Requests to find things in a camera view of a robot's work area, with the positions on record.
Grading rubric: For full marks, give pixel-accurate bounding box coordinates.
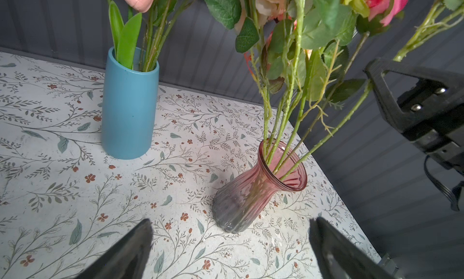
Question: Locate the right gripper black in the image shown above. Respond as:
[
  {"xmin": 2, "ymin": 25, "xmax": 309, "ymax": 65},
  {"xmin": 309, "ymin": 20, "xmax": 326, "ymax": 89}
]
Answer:
[{"xmin": 365, "ymin": 59, "xmax": 464, "ymax": 210}]

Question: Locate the floral table mat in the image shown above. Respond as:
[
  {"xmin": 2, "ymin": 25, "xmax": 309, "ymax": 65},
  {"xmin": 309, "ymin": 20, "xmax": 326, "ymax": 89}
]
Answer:
[{"xmin": 1, "ymin": 53, "xmax": 381, "ymax": 279}]

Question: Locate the pink tulip stem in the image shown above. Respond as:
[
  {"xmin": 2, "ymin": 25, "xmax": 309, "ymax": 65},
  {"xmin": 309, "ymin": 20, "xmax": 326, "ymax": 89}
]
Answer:
[{"xmin": 107, "ymin": 0, "xmax": 154, "ymax": 69}]

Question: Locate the coral pink rose stem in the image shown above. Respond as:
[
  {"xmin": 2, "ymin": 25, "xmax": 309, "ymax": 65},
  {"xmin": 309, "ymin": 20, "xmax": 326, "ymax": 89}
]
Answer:
[{"xmin": 264, "ymin": 0, "xmax": 370, "ymax": 152}]

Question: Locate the cream peony stem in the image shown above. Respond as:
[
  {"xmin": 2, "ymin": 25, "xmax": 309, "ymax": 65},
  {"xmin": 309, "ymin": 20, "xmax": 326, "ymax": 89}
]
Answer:
[{"xmin": 199, "ymin": 0, "xmax": 291, "ymax": 156}]

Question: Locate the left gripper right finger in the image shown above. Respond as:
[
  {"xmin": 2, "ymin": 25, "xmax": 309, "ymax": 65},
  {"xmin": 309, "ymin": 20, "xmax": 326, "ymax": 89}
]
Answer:
[{"xmin": 309, "ymin": 217, "xmax": 393, "ymax": 279}]

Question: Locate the teal ceramic vase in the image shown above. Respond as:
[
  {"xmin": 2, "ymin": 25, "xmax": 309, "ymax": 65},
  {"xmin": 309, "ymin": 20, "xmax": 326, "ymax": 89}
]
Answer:
[{"xmin": 101, "ymin": 47, "xmax": 160, "ymax": 160}]

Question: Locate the pink glass vase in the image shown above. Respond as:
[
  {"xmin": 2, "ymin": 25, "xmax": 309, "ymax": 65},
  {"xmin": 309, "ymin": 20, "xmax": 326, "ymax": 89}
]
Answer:
[{"xmin": 211, "ymin": 141, "xmax": 308, "ymax": 234}]

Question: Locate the small pink rosebud stem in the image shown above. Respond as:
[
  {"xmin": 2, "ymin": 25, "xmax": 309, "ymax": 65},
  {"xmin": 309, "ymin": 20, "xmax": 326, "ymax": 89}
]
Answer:
[{"xmin": 291, "ymin": 0, "xmax": 408, "ymax": 171}]

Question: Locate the pink peony stem with bud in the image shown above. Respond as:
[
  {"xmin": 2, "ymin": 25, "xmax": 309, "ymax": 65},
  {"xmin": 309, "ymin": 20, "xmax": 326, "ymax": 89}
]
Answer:
[{"xmin": 242, "ymin": 10, "xmax": 309, "ymax": 164}]

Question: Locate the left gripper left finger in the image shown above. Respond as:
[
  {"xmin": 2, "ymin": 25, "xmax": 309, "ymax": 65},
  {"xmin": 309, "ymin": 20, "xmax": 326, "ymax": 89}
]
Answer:
[{"xmin": 77, "ymin": 219, "xmax": 153, "ymax": 279}]

